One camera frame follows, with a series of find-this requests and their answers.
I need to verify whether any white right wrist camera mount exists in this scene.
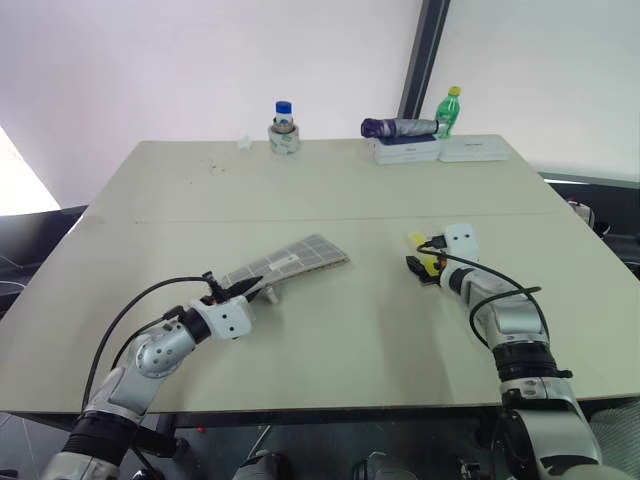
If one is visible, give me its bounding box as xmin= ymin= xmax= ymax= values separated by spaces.
xmin=443 ymin=223 xmax=481 ymax=264

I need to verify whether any white tape roll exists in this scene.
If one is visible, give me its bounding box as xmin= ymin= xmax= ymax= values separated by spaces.
xmin=267 ymin=122 xmax=302 ymax=158

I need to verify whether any dark rounded shape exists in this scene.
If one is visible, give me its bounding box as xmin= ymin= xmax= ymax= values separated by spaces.
xmin=238 ymin=448 xmax=287 ymax=480

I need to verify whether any grey grid mesh pouch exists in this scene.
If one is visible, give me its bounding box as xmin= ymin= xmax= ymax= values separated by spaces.
xmin=219 ymin=233 xmax=351 ymax=304

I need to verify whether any black table frame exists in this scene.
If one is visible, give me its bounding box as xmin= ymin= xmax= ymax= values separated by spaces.
xmin=144 ymin=408 xmax=504 ymax=432

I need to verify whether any blue capped white bottle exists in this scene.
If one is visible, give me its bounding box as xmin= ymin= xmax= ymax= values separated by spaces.
xmin=273 ymin=99 xmax=294 ymax=134

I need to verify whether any dark desk with clutter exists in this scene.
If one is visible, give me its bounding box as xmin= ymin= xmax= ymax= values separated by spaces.
xmin=537 ymin=169 xmax=640 ymax=282

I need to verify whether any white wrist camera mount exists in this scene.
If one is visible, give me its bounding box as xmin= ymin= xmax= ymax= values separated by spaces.
xmin=188 ymin=294 xmax=256 ymax=342
xmin=443 ymin=223 xmax=481 ymax=264

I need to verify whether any folded purple grey umbrella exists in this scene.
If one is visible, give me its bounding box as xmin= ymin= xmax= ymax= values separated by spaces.
xmin=360 ymin=117 xmax=441 ymax=140

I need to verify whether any dark grey window pillar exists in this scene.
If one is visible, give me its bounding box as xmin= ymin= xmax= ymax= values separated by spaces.
xmin=397 ymin=0 xmax=452 ymax=122

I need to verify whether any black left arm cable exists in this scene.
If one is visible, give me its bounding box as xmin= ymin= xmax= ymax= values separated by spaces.
xmin=81 ymin=271 xmax=217 ymax=416

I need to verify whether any black furniture beside table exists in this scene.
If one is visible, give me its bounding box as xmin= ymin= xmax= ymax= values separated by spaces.
xmin=0 ymin=203 xmax=91 ymax=322

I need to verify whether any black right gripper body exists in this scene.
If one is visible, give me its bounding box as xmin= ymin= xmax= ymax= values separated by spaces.
xmin=428 ymin=252 xmax=450 ymax=291

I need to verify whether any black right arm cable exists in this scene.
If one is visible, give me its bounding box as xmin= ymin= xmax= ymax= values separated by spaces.
xmin=416 ymin=234 xmax=544 ymax=351

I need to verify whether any yellow highlighter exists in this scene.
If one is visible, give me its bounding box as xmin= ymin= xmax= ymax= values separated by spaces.
xmin=408 ymin=230 xmax=442 ymax=277

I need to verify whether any white box with dark lid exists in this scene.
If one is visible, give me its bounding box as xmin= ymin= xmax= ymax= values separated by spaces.
xmin=373 ymin=134 xmax=443 ymax=166

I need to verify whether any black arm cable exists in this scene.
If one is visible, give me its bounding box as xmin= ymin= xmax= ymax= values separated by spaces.
xmin=416 ymin=234 xmax=544 ymax=351
xmin=81 ymin=271 xmax=217 ymax=416

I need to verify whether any grey mesh chair back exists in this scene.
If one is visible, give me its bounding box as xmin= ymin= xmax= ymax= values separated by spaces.
xmin=588 ymin=393 xmax=640 ymax=467

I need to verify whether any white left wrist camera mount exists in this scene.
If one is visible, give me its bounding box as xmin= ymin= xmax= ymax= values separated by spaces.
xmin=188 ymin=294 xmax=256 ymax=342

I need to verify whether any flat white box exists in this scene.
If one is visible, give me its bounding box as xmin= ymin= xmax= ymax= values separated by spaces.
xmin=439 ymin=133 xmax=511 ymax=164

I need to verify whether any green plastic bottle yellow cap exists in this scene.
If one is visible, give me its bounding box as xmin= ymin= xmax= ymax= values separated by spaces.
xmin=433 ymin=86 xmax=463 ymax=140

